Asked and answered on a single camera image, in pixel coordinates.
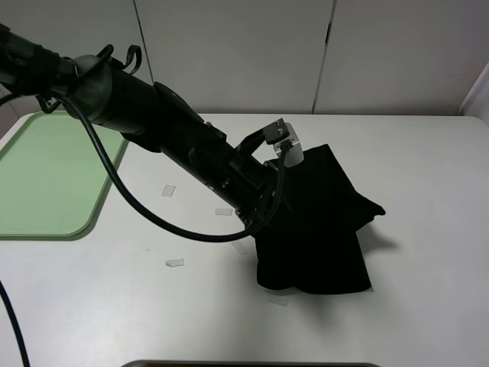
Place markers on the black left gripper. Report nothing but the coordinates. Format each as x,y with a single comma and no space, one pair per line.
245,183

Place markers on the black short sleeve shirt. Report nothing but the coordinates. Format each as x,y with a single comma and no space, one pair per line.
311,243

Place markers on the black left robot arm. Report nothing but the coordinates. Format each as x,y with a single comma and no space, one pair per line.
106,92

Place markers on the light green plastic tray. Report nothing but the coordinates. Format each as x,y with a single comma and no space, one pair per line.
52,181

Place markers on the clear tape piece centre left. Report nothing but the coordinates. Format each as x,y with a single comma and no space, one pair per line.
224,212

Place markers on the clear tape piece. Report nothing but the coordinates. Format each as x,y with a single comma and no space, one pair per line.
168,191
174,263
224,212
240,247
281,301

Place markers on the clear tape piece lower centre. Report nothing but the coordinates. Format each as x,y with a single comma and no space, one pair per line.
240,247

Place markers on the clear tape piece front left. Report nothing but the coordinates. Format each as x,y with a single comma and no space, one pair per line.
174,263

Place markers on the clear tape piece front centre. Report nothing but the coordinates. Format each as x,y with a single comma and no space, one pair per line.
281,301

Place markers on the black door hinge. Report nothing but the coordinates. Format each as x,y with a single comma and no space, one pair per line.
328,33

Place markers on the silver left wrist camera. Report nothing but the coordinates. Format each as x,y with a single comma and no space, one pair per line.
284,143

